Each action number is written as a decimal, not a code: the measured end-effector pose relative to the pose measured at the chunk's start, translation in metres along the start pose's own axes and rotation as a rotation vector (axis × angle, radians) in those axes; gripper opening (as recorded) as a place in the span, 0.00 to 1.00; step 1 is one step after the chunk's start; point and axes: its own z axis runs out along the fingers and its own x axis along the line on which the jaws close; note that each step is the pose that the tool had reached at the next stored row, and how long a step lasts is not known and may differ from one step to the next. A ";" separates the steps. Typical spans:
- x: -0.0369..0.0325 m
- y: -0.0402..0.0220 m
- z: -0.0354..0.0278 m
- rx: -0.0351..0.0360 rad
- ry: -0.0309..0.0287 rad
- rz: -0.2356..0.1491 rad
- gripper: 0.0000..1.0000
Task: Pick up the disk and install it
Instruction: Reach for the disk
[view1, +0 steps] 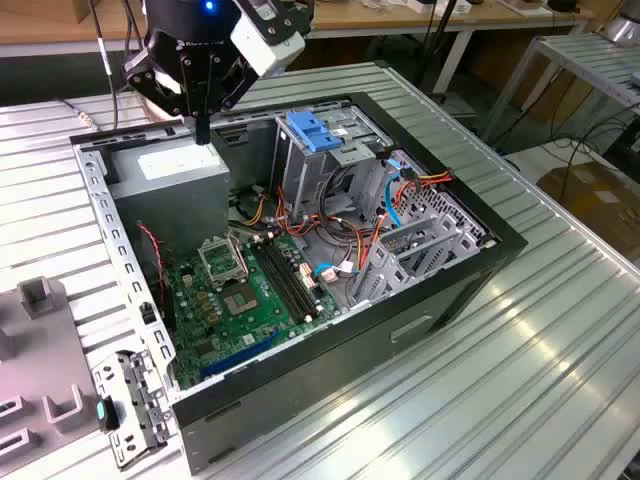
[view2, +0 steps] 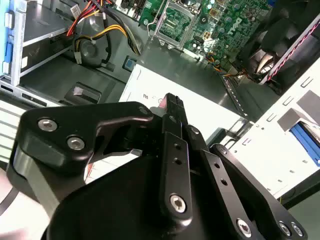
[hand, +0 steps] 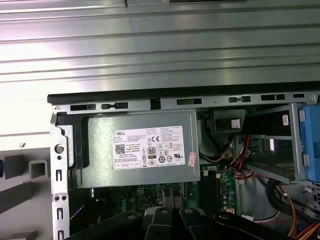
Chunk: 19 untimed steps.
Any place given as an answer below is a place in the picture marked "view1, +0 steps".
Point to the black stand pole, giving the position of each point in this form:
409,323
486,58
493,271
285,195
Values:
436,45

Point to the CPU socket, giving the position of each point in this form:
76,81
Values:
240,300

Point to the grey metal disk bay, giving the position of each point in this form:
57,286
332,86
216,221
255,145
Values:
380,272

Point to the grey optical drive cage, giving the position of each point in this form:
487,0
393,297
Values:
310,175

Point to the grey power supply unit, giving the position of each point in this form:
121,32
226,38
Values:
170,200

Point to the grey parts rack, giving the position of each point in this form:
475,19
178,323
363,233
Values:
45,350

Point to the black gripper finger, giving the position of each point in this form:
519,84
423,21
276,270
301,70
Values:
212,90
187,90

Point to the small black device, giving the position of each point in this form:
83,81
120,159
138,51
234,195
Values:
564,5

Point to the metal expansion card retainer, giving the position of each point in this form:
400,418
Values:
145,400

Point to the metal slat side table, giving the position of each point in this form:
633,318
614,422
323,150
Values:
575,55

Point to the small white box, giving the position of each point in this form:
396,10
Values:
457,5
422,5

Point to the black case fan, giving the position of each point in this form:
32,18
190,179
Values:
152,265

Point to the black chipset chip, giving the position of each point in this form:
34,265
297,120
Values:
205,350

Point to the black RAM slot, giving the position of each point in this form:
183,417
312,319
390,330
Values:
296,280
290,280
284,280
278,280

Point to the large brown cardboard box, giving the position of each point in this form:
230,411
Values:
590,200

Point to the black open PC case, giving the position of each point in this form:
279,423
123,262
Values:
350,360

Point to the green motherboard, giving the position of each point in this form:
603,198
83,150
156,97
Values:
235,330

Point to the blue plastic drive bracket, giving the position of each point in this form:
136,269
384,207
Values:
312,132

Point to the blue expansion slot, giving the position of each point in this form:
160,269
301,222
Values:
240,356

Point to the wooden desk white frame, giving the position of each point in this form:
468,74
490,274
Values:
380,17

